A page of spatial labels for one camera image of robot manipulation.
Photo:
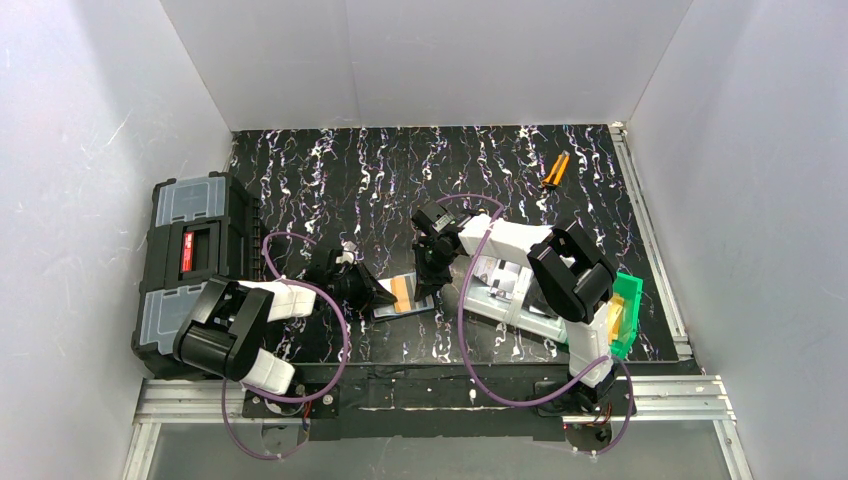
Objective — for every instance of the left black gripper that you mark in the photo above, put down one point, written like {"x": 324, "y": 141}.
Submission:
{"x": 361, "y": 286}

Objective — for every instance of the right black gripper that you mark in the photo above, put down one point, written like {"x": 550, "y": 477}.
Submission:
{"x": 431, "y": 266}

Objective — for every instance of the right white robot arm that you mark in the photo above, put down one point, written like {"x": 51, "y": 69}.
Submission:
{"x": 575, "y": 278}

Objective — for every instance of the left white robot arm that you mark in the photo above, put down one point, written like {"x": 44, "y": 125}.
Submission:
{"x": 223, "y": 334}

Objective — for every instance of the white cards in left bin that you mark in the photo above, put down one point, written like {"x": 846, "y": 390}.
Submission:
{"x": 503, "y": 279}

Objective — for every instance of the gold cards in green bin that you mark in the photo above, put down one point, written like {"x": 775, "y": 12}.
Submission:
{"x": 615, "y": 315}

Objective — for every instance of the grey bin left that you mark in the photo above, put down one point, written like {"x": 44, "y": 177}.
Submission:
{"x": 479, "y": 302}

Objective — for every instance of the grey bin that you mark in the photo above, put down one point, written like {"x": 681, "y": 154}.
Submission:
{"x": 479, "y": 302}
{"x": 540, "y": 318}

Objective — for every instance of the grey bin middle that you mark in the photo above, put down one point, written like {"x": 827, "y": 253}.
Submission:
{"x": 540, "y": 318}

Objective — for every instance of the orange black utility knife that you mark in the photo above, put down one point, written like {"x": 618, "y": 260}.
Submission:
{"x": 557, "y": 172}

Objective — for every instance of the black tool box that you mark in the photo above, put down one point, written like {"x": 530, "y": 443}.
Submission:
{"x": 200, "y": 227}

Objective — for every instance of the green bin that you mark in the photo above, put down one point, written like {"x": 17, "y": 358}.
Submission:
{"x": 630, "y": 288}

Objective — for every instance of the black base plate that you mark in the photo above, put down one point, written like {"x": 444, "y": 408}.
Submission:
{"x": 435, "y": 400}

